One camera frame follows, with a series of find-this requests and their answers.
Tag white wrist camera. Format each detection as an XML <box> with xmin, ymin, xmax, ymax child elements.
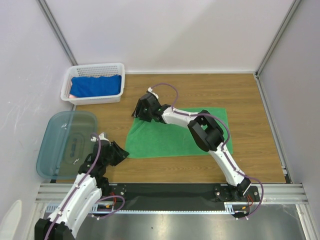
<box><xmin>147</xmin><ymin>87</ymin><xmax>159</xmax><ymax>99</ymax></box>
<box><xmin>90</xmin><ymin>132</ymin><xmax>110</xmax><ymax>145</ymax></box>

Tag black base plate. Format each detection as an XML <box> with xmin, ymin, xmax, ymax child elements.
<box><xmin>111</xmin><ymin>183</ymin><xmax>260</xmax><ymax>212</ymax></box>

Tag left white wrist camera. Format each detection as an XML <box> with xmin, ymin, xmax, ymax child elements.
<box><xmin>90</xmin><ymin>132</ymin><xmax>110</xmax><ymax>145</ymax></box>

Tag blue towel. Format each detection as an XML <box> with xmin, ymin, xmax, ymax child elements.
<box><xmin>69</xmin><ymin>75</ymin><xmax>122</xmax><ymax>98</ymax></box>

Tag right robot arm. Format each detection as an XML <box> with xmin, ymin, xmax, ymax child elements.
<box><xmin>132</xmin><ymin>91</ymin><xmax>252</xmax><ymax>201</ymax></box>

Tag right aluminium frame post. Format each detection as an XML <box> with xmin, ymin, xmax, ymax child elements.
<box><xmin>257</xmin><ymin>0</ymin><xmax>303</xmax><ymax>73</ymax></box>

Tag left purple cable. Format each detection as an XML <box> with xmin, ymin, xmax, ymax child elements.
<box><xmin>43</xmin><ymin>132</ymin><xmax>126</xmax><ymax>240</ymax></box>

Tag blue translucent plastic tub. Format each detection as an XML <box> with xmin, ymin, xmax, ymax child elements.
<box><xmin>36</xmin><ymin>111</ymin><xmax>98</xmax><ymax>180</ymax></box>

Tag slotted aluminium rail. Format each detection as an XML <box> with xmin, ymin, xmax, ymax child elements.
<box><xmin>34</xmin><ymin>182</ymin><xmax>308</xmax><ymax>216</ymax></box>

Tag aluminium frame post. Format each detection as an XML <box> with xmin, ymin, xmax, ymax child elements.
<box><xmin>35</xmin><ymin>0</ymin><xmax>78</xmax><ymax>66</ymax></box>
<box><xmin>257</xmin><ymin>0</ymin><xmax>303</xmax><ymax>73</ymax></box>

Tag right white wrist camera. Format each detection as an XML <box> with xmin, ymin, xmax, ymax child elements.
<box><xmin>147</xmin><ymin>87</ymin><xmax>159</xmax><ymax>99</ymax></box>

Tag purple cable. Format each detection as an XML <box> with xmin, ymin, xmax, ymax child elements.
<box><xmin>151</xmin><ymin>82</ymin><xmax>265</xmax><ymax>221</ymax></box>
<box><xmin>43</xmin><ymin>132</ymin><xmax>126</xmax><ymax>240</ymax></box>

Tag white perforated plastic basket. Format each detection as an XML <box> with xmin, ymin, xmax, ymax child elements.
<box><xmin>60</xmin><ymin>62</ymin><xmax>125</xmax><ymax>106</ymax></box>

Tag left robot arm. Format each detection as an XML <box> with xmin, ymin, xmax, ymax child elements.
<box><xmin>34</xmin><ymin>138</ymin><xmax>129</xmax><ymax>240</ymax></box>

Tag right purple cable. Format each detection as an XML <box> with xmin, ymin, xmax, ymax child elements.
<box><xmin>151</xmin><ymin>82</ymin><xmax>265</xmax><ymax>221</ymax></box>

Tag left aluminium frame post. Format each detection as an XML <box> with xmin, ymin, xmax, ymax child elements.
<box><xmin>35</xmin><ymin>0</ymin><xmax>78</xmax><ymax>66</ymax></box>

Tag green towel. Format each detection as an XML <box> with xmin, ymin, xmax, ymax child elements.
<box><xmin>124</xmin><ymin>106</ymin><xmax>235</xmax><ymax>160</ymax></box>

